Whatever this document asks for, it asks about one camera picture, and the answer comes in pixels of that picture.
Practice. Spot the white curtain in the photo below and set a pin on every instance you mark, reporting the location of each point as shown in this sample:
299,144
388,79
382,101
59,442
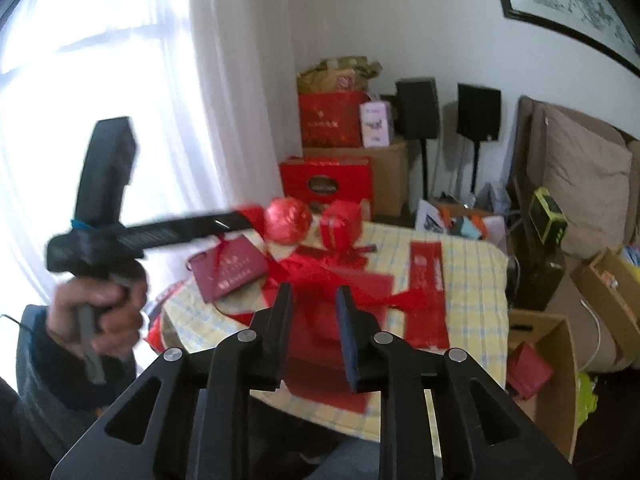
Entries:
125,60

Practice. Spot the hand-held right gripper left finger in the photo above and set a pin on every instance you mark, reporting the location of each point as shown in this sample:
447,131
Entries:
277,340

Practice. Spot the brown cardboard box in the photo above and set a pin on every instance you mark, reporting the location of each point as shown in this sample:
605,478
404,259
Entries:
390,175

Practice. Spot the large cardboard box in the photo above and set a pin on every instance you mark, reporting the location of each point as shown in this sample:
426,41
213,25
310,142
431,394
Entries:
550,435

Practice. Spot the yellow plaid tablecloth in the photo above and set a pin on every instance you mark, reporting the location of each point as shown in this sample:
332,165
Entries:
475,280

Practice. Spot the pink white small box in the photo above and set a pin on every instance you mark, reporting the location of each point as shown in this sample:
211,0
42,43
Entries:
377,125

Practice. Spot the red foil ball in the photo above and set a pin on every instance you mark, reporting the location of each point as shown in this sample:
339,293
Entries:
287,220

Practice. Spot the red cookie gift box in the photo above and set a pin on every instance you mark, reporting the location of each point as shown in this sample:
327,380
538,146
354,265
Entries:
325,180

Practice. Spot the yellow plastic bag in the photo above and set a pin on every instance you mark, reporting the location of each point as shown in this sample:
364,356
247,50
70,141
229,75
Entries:
586,400

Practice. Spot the green portable radio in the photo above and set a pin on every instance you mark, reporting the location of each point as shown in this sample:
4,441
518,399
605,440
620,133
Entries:
547,215

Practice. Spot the person's left hand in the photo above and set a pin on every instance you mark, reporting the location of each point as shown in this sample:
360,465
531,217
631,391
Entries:
120,320

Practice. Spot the black speaker on stand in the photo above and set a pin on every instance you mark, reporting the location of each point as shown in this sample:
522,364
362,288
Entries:
479,112
417,107

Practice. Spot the gold paper bag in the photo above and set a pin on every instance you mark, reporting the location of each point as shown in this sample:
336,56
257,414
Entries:
340,75

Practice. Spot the dark red paper bag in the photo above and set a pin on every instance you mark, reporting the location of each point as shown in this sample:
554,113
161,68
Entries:
230,270

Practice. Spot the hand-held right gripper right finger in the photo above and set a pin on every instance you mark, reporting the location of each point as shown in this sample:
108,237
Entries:
350,360

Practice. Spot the white shopping bag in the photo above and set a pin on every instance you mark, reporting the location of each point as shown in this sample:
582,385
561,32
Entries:
490,227

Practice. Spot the small red gift box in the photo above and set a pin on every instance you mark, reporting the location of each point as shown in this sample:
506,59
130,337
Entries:
340,225

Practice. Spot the brown sofa cushion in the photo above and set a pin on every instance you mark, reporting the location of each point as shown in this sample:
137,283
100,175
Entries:
585,180

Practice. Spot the long red foil packet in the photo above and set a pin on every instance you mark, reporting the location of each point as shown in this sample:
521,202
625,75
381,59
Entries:
425,270

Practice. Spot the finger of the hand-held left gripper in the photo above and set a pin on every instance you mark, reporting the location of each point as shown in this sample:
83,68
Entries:
200,227

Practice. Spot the red floral gift bag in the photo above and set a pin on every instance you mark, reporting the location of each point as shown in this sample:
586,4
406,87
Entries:
330,120

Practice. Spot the person's left forearm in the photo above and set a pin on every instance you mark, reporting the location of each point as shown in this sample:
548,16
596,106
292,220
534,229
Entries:
50,375

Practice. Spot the shallow cardboard box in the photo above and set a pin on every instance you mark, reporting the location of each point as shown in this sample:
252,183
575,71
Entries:
605,295

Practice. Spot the dark red handbag-shaped box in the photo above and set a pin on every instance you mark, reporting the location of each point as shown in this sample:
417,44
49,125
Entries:
530,370

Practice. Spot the dark wooden sofa armrest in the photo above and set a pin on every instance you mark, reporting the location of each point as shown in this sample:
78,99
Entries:
537,270

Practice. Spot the cardboard box on sofa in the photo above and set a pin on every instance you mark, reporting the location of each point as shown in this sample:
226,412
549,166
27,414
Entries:
631,257

